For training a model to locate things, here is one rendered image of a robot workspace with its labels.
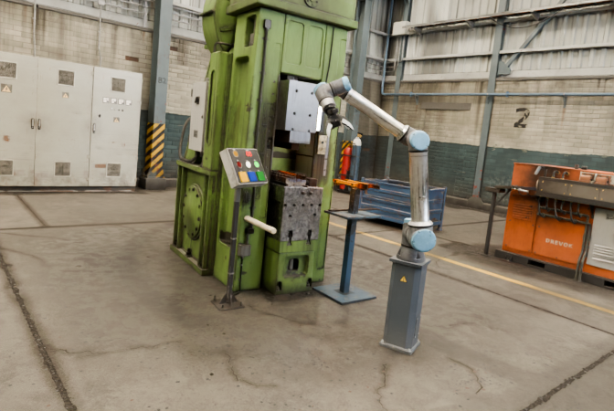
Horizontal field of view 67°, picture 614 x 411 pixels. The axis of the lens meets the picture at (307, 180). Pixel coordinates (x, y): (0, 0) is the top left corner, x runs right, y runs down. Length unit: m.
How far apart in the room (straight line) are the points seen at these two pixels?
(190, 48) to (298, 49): 6.04
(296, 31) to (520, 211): 3.81
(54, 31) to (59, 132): 1.77
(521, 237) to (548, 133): 4.60
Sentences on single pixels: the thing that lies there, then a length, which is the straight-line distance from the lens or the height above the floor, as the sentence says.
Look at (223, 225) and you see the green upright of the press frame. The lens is 4.15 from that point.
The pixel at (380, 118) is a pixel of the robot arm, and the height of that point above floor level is 1.50.
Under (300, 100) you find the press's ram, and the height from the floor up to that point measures 1.62.
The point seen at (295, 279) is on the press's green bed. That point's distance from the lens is 3.97.
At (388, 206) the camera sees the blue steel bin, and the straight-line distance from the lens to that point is 7.45.
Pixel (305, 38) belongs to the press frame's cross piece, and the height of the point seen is 2.13.
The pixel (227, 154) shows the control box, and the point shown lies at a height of 1.15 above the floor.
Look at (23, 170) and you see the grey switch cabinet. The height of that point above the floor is 0.35.
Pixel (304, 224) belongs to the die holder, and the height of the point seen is 0.60.
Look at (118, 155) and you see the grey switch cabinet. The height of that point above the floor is 0.64.
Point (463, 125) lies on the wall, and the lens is 11.63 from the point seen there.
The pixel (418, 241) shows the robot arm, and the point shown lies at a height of 0.78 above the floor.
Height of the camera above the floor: 1.36
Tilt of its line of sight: 6 degrees down
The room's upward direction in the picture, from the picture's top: 6 degrees clockwise
